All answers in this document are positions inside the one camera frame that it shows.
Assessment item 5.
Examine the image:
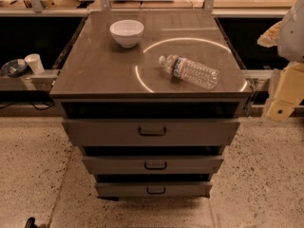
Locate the black object at floor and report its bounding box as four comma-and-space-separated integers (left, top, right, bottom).
24, 218, 47, 228

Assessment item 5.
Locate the grey drawer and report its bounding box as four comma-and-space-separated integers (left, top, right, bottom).
63, 119, 239, 146
95, 181, 212, 198
83, 156, 223, 175

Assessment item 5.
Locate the dark round dish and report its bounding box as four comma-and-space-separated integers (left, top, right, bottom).
1, 59, 28, 78

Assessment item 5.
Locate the white ceramic bowl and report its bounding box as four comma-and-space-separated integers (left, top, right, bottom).
110, 20, 144, 48

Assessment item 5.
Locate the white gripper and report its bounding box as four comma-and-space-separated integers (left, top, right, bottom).
265, 62, 304, 122

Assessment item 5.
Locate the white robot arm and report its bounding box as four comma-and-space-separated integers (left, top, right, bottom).
257, 0, 304, 122

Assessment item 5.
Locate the grey drawer cabinet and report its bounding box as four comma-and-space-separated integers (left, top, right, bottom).
50, 9, 252, 185

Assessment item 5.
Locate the clear plastic water bottle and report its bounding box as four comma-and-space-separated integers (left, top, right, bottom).
159, 54, 220, 90

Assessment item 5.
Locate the black floor cable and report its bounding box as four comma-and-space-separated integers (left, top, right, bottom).
0, 100, 57, 112

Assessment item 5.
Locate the white paper cup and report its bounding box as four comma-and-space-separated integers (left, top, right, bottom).
25, 53, 45, 74

